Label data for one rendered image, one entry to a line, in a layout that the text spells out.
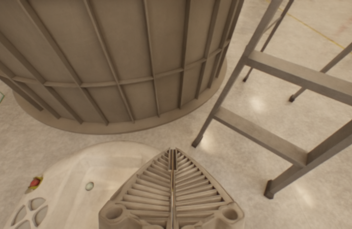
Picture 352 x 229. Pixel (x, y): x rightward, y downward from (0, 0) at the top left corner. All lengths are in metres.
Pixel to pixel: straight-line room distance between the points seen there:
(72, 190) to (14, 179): 0.66
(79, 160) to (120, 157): 0.15
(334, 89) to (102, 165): 0.86
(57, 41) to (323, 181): 1.60
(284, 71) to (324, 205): 0.86
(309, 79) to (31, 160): 1.49
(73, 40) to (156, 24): 0.34
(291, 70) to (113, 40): 0.70
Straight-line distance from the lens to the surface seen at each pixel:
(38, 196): 0.67
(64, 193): 0.64
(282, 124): 1.38
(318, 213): 1.19
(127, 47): 0.71
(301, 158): 0.84
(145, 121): 1.05
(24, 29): 0.82
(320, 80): 0.66
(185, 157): 0.16
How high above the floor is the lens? 0.88
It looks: 53 degrees down
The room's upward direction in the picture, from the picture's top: 3 degrees clockwise
